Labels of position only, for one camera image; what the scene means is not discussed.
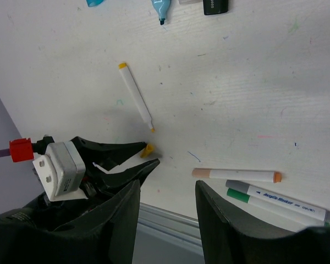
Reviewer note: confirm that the yellow cap thin pen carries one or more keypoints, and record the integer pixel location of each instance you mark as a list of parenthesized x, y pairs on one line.
[(136, 95)]

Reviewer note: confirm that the black blue cap highlighter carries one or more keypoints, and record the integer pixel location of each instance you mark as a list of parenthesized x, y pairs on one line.
[(215, 7)]

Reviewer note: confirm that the blue highlighter cap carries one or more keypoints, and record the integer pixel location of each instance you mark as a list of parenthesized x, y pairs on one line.
[(93, 3)]

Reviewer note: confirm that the light blue highlighter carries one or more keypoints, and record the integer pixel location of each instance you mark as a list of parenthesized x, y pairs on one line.
[(161, 7)]

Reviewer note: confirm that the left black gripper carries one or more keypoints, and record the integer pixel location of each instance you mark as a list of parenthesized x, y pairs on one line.
[(49, 215)]

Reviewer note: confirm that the orange cap thin pen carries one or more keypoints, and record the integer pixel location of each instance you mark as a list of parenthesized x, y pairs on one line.
[(240, 175)]

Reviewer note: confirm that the green cap thin pen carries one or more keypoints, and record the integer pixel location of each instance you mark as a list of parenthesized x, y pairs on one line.
[(278, 210)]

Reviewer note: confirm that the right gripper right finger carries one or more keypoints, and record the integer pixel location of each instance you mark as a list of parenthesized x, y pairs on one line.
[(231, 235)]

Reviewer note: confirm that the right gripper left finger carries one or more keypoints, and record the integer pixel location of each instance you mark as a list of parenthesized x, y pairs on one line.
[(106, 234)]

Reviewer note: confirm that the aluminium front rail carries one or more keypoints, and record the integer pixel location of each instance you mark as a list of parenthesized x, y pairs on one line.
[(171, 227)]

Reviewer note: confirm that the grey cap thin pen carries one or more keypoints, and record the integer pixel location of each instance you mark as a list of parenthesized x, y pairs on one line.
[(280, 200)]

